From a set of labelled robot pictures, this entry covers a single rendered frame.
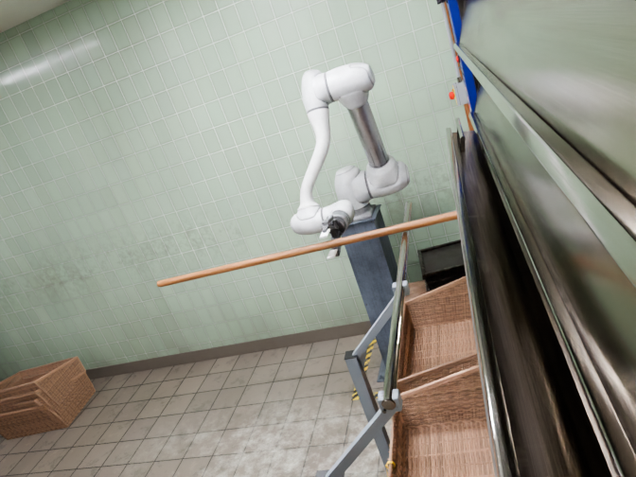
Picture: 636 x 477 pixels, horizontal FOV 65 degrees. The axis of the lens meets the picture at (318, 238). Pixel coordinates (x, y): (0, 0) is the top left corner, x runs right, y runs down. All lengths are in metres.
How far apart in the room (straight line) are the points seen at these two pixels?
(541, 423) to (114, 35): 3.18
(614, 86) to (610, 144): 0.04
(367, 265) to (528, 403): 2.12
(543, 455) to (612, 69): 0.39
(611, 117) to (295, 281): 3.15
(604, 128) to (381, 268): 2.38
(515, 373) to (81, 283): 3.80
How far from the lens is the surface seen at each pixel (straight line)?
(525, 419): 0.64
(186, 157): 3.36
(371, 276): 2.76
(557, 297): 0.73
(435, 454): 1.78
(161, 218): 3.61
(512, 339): 0.77
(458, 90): 2.59
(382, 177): 2.52
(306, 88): 2.26
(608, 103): 0.39
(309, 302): 3.51
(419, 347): 2.23
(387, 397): 1.09
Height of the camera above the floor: 1.86
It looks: 19 degrees down
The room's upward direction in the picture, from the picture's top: 20 degrees counter-clockwise
